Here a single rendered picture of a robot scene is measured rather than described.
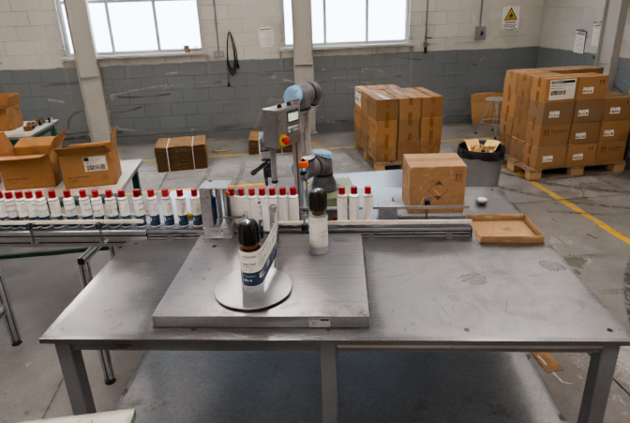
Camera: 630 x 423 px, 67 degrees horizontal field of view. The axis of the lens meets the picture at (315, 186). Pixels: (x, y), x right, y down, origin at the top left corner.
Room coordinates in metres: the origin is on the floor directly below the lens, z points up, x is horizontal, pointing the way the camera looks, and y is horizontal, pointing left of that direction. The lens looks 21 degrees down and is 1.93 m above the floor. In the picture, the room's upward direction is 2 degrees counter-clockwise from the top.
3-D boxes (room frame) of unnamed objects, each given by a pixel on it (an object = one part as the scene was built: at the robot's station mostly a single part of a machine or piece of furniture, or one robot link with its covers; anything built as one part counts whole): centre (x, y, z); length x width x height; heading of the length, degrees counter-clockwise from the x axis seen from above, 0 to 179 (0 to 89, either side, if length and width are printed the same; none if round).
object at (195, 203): (2.28, 0.61, 0.98); 0.05 x 0.05 x 0.20
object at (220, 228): (2.18, 0.48, 1.01); 0.14 x 0.13 x 0.26; 87
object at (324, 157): (2.69, -0.04, 1.07); 0.13 x 0.12 x 0.14; 135
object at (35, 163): (3.35, 2.03, 0.96); 0.53 x 0.45 x 0.37; 8
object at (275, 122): (2.33, 0.15, 1.38); 0.17 x 0.10 x 0.19; 142
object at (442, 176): (2.51, -0.66, 0.99); 0.30 x 0.24 x 0.27; 88
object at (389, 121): (6.15, -1.07, 0.45); 1.20 x 0.84 x 0.89; 8
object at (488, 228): (2.19, -0.94, 0.85); 0.30 x 0.26 x 0.04; 87
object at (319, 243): (1.96, -0.01, 1.03); 0.09 x 0.09 x 0.30
